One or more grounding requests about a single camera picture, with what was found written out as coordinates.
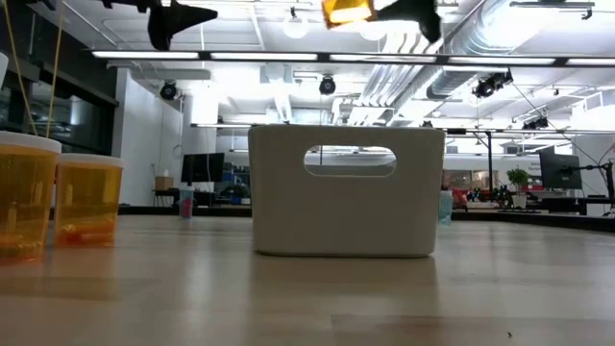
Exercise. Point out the clear pill bottle teal tint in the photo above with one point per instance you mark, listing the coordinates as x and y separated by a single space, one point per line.
445 207

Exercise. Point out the dark office desk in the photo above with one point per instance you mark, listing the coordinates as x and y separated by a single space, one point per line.
567 204

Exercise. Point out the black computer monitor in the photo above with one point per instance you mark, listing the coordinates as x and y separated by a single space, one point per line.
203 167

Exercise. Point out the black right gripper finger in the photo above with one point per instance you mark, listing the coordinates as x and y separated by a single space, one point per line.
418 12

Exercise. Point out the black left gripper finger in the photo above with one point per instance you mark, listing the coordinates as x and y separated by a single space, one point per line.
168 21

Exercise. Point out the white globe pendant lamp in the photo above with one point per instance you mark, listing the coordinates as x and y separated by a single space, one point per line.
296 28

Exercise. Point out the clear pill bottle pink pills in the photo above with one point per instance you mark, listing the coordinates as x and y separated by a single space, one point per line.
186 206

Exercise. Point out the black monitor on arm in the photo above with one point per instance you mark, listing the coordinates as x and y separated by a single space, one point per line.
559 170

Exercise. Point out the black background stand post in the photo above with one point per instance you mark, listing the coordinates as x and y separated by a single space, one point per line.
489 158

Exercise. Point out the silver ventilation duct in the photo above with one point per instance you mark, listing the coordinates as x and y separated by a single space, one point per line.
451 81

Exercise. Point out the amber pill bottle white cap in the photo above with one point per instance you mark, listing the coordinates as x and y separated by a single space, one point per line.
348 12
26 192
89 202

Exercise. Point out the green office plant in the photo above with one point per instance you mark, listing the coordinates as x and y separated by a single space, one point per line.
518 177

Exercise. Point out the black round spotlight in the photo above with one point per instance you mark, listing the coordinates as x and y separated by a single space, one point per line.
327 86
485 88
168 91

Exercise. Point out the brown cardboard box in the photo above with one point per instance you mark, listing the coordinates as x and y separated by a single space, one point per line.
164 183

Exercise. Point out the black beam with light strips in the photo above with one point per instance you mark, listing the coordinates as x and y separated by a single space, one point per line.
288 56

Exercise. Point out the small white plant pot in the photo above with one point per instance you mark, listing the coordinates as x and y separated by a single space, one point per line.
519 200

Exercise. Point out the black aluminium table frame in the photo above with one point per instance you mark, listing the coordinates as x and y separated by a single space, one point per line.
216 211

